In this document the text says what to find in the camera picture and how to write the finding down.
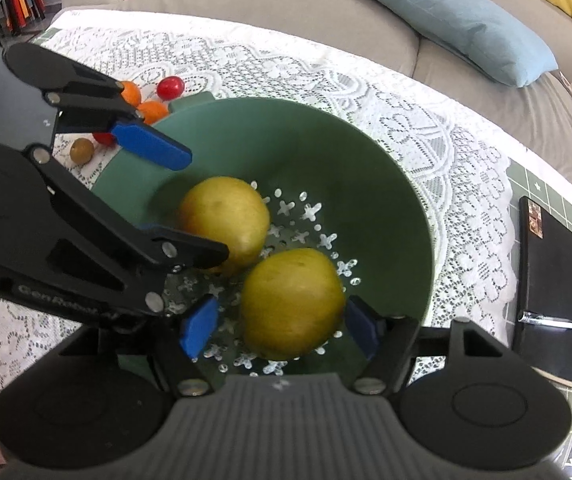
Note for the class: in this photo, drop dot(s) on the black notebook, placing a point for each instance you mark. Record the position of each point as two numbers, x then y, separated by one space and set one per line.
550 270

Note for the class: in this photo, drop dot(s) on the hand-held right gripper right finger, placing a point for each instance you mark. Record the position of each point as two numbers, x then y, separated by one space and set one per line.
363 332

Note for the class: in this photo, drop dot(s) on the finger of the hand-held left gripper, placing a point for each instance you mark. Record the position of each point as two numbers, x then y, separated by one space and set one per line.
186 252
151 145

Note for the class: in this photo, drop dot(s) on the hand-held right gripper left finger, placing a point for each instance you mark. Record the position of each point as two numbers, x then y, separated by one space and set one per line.
198 327

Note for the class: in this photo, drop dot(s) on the brown longan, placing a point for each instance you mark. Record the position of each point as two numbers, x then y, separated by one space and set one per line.
82 150

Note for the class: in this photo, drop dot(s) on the green colander bowl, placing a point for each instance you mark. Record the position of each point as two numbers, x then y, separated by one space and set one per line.
316 160

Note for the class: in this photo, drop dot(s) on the orange tangerine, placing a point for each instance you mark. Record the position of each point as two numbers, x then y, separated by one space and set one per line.
152 111
131 92

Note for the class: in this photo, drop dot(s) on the light blue pillow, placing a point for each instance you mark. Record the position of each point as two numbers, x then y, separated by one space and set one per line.
455 25

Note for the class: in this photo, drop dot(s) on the beige sofa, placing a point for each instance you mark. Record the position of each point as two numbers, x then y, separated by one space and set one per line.
266 5

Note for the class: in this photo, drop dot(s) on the silver pen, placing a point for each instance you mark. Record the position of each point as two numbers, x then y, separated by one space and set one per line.
550 320

